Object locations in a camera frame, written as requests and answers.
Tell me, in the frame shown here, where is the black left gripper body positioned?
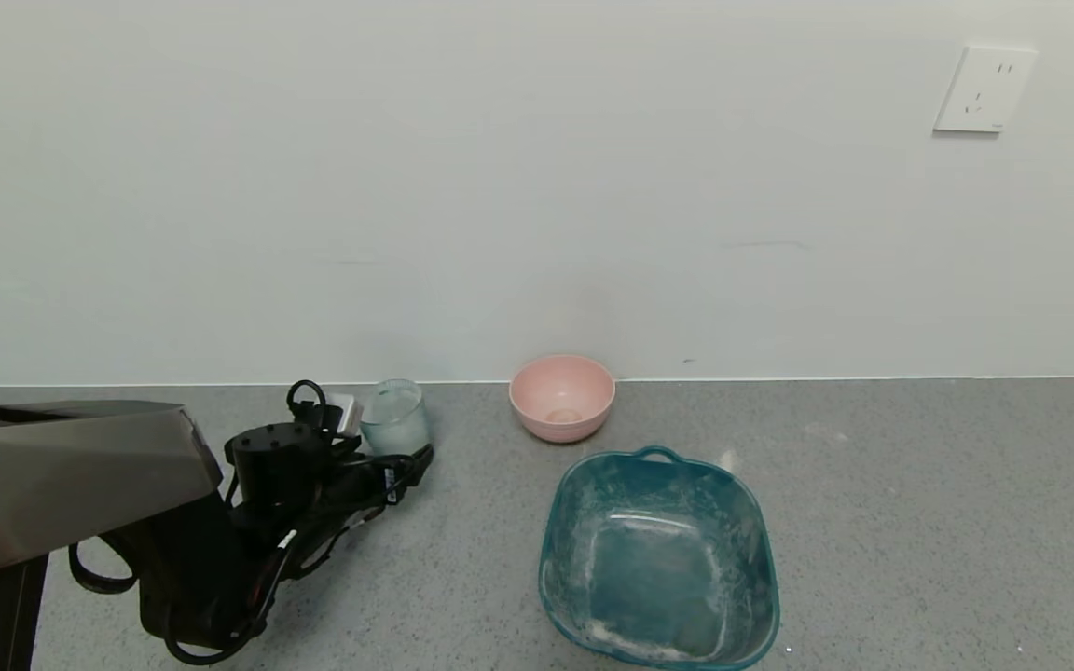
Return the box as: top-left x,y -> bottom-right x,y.
333,455 -> 412,513

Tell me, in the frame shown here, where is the ribbed clear glass cup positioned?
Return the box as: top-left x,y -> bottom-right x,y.
360,378 -> 431,458

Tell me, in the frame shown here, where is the pink bowl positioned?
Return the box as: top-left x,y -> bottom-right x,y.
509,354 -> 616,444

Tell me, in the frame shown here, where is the teal plastic basin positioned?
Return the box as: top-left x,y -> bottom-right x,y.
538,445 -> 781,670

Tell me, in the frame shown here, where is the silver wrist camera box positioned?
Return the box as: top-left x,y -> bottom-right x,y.
325,392 -> 364,439

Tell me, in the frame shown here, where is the thin black camera cable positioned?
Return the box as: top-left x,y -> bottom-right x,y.
162,378 -> 407,665

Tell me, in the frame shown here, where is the white wall socket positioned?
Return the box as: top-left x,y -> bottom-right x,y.
933,45 -> 1039,134

